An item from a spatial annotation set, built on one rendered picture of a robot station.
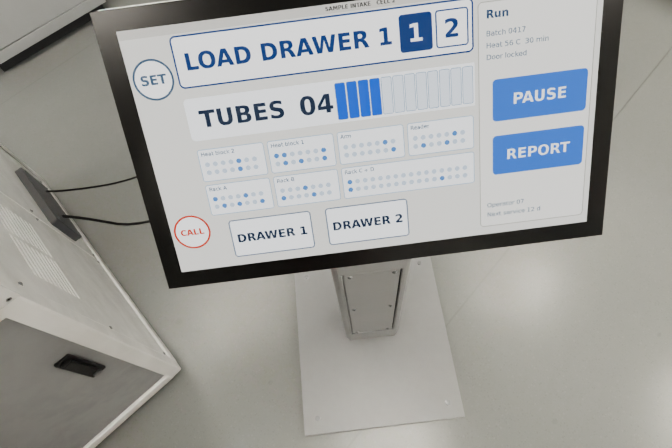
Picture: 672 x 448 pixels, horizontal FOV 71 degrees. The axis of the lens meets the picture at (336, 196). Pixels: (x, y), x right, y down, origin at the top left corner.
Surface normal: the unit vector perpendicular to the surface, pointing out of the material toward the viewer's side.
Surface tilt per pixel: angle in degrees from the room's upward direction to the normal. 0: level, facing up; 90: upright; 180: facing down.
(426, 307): 5
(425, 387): 3
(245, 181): 50
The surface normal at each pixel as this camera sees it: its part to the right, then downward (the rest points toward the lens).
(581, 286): -0.07, -0.48
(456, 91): 0.04, 0.36
